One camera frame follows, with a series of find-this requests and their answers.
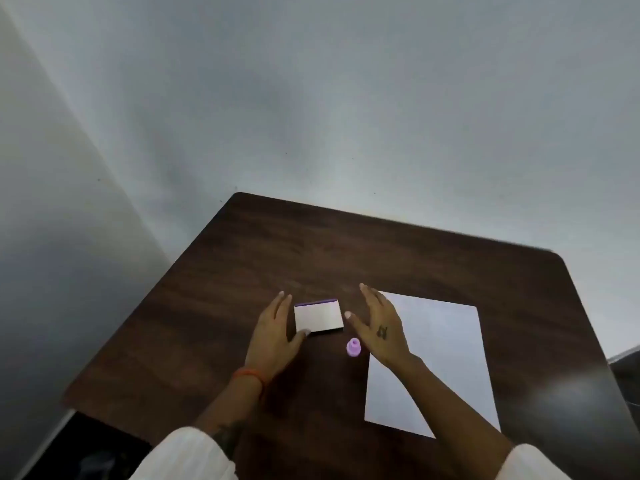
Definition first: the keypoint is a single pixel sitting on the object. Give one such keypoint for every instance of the person's right hand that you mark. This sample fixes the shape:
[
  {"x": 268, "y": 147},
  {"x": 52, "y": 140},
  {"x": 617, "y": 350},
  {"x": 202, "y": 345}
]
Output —
[{"x": 382, "y": 334}]

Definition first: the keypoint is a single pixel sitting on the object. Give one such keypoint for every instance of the person's left hand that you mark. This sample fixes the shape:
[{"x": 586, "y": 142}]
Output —
[{"x": 270, "y": 342}]

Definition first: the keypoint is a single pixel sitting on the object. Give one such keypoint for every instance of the person's right thumb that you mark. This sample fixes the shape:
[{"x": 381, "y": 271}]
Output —
[{"x": 355, "y": 322}]

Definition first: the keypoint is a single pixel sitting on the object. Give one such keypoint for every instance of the person's left thumb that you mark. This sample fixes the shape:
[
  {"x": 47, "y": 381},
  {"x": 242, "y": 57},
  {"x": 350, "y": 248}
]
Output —
[{"x": 300, "y": 338}]

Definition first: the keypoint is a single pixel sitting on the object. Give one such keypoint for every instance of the person's left forearm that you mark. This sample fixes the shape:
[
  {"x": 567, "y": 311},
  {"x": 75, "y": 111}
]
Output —
[{"x": 232, "y": 409}]

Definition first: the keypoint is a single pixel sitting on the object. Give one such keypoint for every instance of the person's right forearm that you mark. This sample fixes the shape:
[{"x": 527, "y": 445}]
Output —
[{"x": 450, "y": 409}]

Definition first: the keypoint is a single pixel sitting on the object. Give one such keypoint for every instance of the purple round stamp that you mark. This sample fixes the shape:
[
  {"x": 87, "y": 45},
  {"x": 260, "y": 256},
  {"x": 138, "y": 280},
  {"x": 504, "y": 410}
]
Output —
[{"x": 353, "y": 346}]

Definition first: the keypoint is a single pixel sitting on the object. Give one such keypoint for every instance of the white ink pad box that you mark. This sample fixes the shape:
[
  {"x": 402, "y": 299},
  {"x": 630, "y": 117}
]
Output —
[{"x": 318, "y": 317}]

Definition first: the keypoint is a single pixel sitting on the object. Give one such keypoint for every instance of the orange thread wristband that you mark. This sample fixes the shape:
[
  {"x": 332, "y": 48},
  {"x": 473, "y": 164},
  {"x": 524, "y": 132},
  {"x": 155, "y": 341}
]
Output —
[{"x": 250, "y": 374}]

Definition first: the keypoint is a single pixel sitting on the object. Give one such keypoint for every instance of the dark wooden table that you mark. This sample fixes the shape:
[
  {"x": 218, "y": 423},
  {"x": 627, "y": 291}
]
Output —
[{"x": 325, "y": 254}]

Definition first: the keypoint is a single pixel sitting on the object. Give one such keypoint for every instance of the white paper sheet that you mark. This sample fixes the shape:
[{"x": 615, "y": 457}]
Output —
[{"x": 440, "y": 364}]

